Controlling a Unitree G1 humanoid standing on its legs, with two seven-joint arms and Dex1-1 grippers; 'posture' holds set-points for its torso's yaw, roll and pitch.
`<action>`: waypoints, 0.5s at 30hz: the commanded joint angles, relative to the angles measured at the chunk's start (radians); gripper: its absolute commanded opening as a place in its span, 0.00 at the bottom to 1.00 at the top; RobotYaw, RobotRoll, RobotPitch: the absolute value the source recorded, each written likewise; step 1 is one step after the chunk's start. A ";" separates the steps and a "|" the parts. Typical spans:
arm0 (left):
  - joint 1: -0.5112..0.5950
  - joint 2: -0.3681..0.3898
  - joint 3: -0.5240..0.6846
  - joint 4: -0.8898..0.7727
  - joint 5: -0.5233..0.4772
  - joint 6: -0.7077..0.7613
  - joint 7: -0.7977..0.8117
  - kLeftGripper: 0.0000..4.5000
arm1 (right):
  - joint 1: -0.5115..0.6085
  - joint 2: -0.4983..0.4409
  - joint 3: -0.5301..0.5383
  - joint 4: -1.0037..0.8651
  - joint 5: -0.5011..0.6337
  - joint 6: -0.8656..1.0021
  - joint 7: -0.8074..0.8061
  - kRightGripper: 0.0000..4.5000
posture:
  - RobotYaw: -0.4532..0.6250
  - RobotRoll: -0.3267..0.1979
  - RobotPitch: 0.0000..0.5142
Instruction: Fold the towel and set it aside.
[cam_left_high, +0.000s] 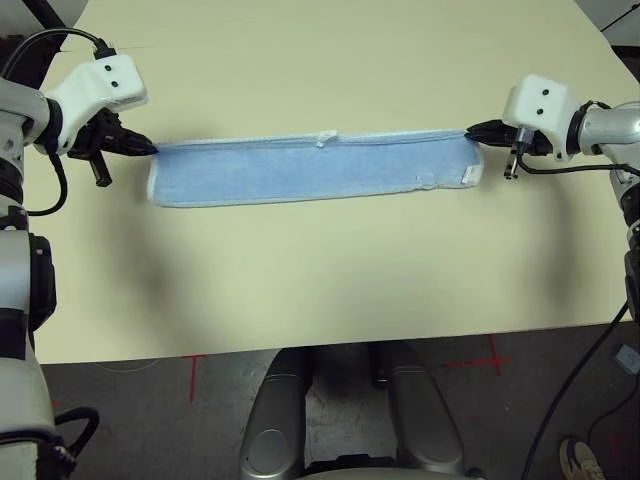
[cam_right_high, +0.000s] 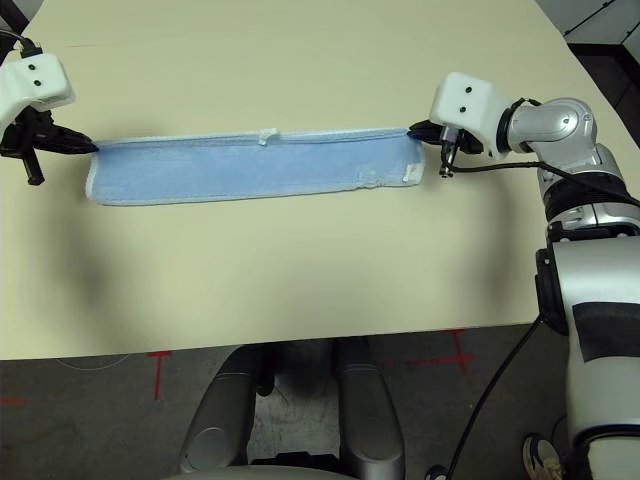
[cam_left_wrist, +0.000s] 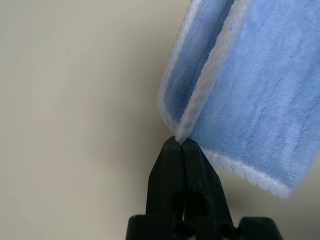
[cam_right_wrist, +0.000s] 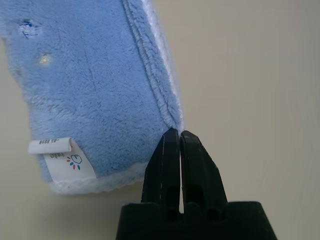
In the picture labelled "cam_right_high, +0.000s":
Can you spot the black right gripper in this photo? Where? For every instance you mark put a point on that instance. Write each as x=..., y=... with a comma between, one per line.
x=470, y=145

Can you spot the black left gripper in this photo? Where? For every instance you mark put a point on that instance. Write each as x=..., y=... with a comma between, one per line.
x=25, y=135

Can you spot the light blue towel white trim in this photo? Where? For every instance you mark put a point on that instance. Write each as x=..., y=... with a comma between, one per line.
x=250, y=170

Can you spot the black cabinet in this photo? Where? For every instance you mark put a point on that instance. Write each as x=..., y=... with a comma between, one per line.
x=600, y=65

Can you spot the white sneaker shoe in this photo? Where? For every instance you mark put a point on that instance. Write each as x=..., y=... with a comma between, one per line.
x=542, y=455

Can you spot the grey robot torso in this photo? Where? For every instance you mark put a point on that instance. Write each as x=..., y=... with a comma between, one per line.
x=250, y=467

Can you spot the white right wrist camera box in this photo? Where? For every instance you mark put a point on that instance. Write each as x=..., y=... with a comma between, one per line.
x=465, y=100

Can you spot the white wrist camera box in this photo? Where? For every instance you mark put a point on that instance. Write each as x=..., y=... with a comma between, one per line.
x=465, y=100
x=35, y=82

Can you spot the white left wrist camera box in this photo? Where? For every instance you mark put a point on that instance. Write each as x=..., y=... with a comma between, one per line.
x=35, y=82

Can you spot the side table black frame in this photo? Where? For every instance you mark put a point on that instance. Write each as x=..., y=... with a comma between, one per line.
x=15, y=12

